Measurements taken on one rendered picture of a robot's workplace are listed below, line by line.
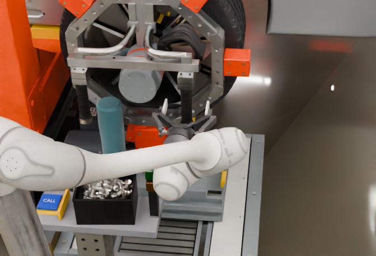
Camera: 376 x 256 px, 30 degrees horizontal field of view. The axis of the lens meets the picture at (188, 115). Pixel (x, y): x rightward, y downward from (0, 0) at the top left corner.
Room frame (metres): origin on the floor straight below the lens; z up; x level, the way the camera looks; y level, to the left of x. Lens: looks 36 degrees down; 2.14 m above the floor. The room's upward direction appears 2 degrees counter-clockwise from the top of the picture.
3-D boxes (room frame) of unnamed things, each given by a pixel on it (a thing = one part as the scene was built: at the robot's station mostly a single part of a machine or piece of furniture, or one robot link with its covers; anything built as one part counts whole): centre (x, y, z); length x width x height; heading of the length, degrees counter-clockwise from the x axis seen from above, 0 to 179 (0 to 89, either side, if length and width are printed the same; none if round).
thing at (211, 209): (2.25, 0.10, 0.13); 0.50 x 0.36 x 0.10; 82
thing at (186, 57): (1.95, 0.06, 1.03); 0.19 x 0.18 x 0.11; 172
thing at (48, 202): (1.78, 0.49, 0.47); 0.07 x 0.07 x 0.02; 82
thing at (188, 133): (1.68, 0.03, 0.83); 0.09 x 0.08 x 0.07; 172
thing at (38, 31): (2.61, 0.56, 0.71); 0.14 x 0.14 x 0.05; 82
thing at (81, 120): (1.88, 0.34, 0.83); 0.04 x 0.04 x 0.16
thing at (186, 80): (1.86, 0.00, 0.93); 0.09 x 0.05 x 0.05; 172
